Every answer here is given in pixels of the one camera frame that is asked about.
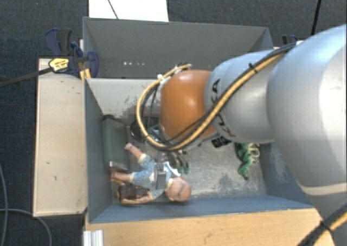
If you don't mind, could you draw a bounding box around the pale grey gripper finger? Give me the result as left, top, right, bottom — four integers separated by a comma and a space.
155, 163, 168, 190

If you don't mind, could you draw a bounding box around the baby doll in blue clothes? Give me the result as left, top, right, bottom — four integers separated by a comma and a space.
110, 143, 192, 205

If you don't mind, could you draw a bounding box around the dark brown lumpy toy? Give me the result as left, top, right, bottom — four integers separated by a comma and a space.
116, 184, 149, 202

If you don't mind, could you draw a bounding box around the dark green flat block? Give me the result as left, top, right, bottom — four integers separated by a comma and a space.
101, 114, 130, 173

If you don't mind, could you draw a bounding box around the green toy dinosaur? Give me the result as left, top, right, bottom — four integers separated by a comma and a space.
234, 141, 261, 181

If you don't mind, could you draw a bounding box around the pale wood flat board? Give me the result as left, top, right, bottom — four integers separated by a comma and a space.
32, 59, 89, 217

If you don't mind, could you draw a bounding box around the grey metal bin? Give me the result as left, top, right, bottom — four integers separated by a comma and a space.
82, 16, 317, 225

